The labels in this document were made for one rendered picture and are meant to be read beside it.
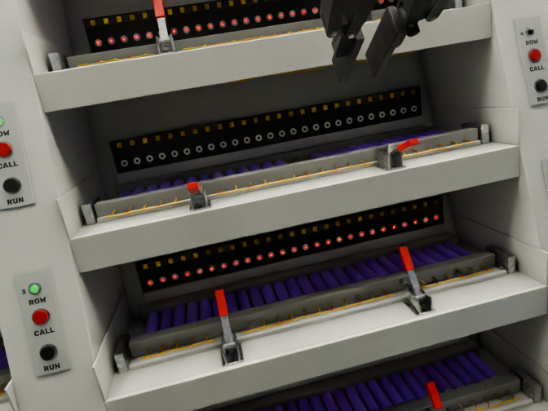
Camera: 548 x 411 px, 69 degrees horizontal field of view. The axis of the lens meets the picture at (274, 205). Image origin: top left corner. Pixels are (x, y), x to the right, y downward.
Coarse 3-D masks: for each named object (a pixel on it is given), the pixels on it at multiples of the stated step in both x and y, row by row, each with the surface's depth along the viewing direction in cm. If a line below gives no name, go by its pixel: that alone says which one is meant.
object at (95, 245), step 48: (288, 144) 69; (480, 144) 60; (96, 192) 62; (288, 192) 52; (336, 192) 53; (384, 192) 54; (432, 192) 55; (96, 240) 49; (144, 240) 50; (192, 240) 51
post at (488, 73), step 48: (528, 0) 56; (432, 48) 71; (480, 48) 59; (432, 96) 74; (480, 96) 62; (528, 144) 56; (480, 192) 66; (528, 192) 56; (528, 240) 58; (480, 336) 75; (528, 336) 62
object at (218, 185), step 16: (384, 144) 60; (432, 144) 60; (448, 144) 60; (320, 160) 57; (336, 160) 57; (352, 160) 58; (368, 160) 58; (240, 176) 56; (256, 176) 56; (272, 176) 56; (288, 176) 57; (304, 176) 55; (144, 192) 55; (160, 192) 54; (176, 192) 55; (208, 192) 55; (224, 192) 54; (96, 208) 53; (112, 208) 54; (128, 208) 54
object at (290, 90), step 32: (64, 0) 67; (96, 0) 68; (128, 0) 69; (192, 0) 70; (416, 64) 75; (160, 96) 69; (192, 96) 70; (224, 96) 71; (256, 96) 71; (288, 96) 72; (320, 96) 73; (352, 96) 74; (96, 128) 68; (128, 128) 68; (160, 128) 69; (448, 192) 76; (448, 224) 76; (160, 256) 69; (128, 288) 68
